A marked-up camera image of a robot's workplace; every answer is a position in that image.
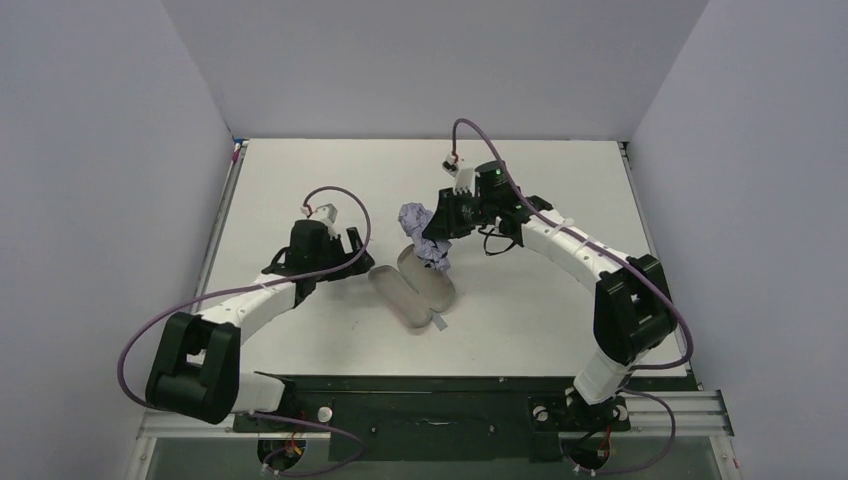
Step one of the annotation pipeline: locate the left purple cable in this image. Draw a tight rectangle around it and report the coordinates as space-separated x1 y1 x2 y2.
117 186 373 478

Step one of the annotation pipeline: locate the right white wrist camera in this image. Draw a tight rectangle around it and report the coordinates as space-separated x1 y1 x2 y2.
442 155 476 195

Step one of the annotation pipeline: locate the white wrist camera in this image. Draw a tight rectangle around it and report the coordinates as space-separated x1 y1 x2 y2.
300 203 338 238
442 155 476 195

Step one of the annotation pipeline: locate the pink zippered umbrella case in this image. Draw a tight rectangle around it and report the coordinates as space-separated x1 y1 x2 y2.
368 244 457 334

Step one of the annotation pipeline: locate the aluminium rail frame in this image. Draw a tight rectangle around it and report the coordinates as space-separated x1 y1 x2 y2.
124 391 742 479

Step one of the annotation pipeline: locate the purple cable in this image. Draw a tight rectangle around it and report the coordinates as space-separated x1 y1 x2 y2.
452 118 695 477
117 186 373 478

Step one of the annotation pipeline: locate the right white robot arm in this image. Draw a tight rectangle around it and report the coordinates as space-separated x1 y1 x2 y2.
422 155 678 405

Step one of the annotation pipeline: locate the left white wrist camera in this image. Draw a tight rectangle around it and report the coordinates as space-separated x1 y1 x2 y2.
300 203 338 238

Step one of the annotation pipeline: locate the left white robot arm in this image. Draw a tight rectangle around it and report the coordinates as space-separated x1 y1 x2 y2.
145 219 375 424

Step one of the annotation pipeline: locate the purple umbrella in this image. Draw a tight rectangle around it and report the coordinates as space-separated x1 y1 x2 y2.
398 203 452 272

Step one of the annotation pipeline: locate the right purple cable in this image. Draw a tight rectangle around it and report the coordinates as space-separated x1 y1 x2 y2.
452 118 695 477

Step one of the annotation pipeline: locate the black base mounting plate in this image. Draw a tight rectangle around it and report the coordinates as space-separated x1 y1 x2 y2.
233 375 631 463

